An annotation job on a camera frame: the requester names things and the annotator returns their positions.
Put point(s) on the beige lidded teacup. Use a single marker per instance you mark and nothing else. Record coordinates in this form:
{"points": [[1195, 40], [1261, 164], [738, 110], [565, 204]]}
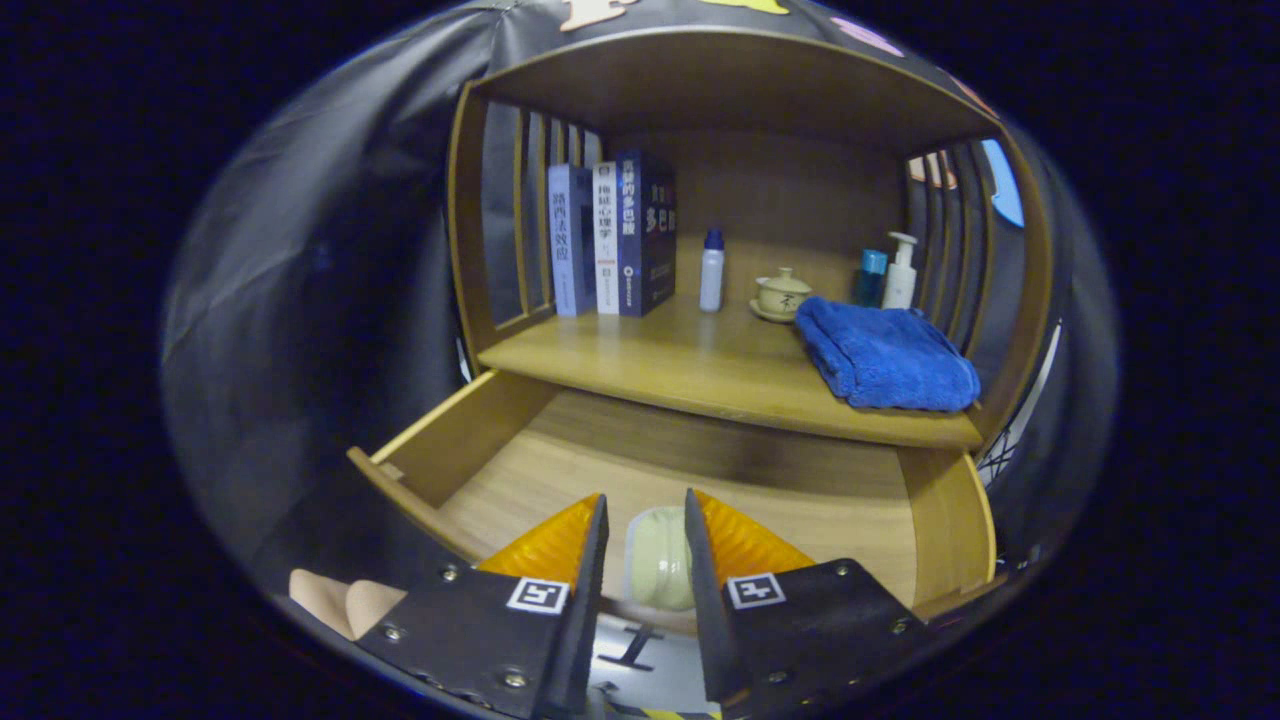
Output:
{"points": [[782, 297]]}

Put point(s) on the teal bottle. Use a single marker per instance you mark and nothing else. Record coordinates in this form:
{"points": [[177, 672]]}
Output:
{"points": [[869, 280]]}

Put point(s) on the black backdrop cloth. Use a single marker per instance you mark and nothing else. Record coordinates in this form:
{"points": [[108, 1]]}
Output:
{"points": [[300, 300]]}

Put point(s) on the wooden countertop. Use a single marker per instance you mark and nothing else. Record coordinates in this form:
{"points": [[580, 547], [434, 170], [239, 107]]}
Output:
{"points": [[680, 370]]}

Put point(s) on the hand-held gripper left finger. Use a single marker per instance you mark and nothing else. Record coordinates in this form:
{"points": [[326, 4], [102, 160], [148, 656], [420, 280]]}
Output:
{"points": [[590, 580]]}

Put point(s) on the white pump bottle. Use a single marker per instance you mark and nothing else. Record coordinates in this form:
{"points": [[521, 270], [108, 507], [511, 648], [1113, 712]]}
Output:
{"points": [[899, 280]]}

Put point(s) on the dark blue book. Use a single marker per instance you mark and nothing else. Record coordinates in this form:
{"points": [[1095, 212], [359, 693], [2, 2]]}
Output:
{"points": [[645, 240]]}

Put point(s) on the black tripod stand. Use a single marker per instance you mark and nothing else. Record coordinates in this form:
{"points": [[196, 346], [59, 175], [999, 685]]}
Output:
{"points": [[1012, 440]]}

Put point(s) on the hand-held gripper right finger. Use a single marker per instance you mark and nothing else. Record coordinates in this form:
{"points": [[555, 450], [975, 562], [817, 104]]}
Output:
{"points": [[705, 620]]}

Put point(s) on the pale green scrub brush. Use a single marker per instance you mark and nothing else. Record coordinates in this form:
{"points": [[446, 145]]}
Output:
{"points": [[660, 560]]}

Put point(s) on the small white bottle blue cap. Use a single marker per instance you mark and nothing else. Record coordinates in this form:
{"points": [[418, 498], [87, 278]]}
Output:
{"points": [[711, 275]]}

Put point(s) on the wooden drawer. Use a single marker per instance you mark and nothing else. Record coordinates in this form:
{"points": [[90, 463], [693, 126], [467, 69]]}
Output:
{"points": [[800, 500]]}

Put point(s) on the light blue book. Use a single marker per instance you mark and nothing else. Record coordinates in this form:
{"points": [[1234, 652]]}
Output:
{"points": [[567, 240]]}

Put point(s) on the white book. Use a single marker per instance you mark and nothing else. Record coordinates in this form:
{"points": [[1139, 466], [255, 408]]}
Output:
{"points": [[606, 240]]}

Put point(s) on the wooden cabinet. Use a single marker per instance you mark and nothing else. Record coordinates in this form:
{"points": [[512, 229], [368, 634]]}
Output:
{"points": [[780, 200]]}

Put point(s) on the blue folded towel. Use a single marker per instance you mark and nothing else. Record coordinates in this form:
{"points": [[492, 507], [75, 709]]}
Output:
{"points": [[885, 360]]}

